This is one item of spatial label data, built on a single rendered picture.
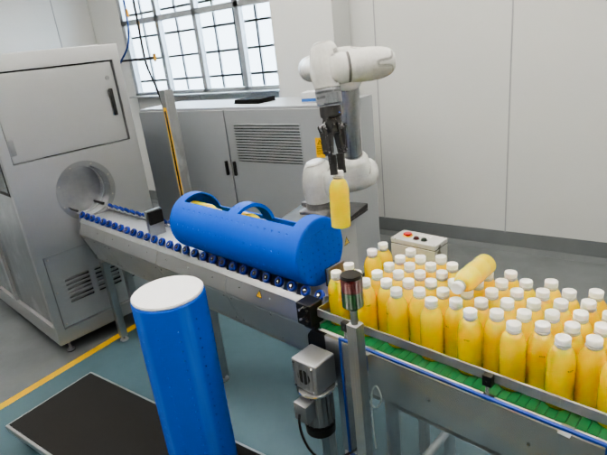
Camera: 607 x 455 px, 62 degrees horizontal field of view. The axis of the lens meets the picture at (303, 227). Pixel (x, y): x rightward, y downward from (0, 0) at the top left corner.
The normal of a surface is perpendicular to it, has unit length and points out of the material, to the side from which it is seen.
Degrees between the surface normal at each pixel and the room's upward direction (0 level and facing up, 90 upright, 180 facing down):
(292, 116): 90
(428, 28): 90
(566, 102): 90
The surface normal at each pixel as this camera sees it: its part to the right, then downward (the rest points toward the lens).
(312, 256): 0.73, 0.17
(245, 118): -0.57, 0.34
